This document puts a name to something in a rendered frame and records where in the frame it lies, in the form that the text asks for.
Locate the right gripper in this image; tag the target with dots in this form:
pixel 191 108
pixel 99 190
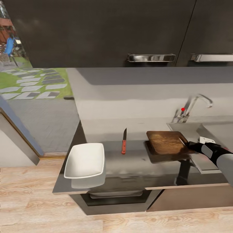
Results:
pixel 193 146

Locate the cabinet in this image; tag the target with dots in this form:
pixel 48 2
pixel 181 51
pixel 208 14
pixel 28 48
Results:
pixel 124 33

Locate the fixed window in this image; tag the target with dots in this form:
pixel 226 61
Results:
pixel 37 102

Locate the parer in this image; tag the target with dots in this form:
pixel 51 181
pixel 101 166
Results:
pixel 124 142

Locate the cutting board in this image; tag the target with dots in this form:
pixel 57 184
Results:
pixel 168 142

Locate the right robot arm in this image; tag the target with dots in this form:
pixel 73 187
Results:
pixel 222 158

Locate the drop in sink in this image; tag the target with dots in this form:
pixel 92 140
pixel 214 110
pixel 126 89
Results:
pixel 219 131

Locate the bowl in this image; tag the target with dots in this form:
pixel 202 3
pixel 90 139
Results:
pixel 85 160

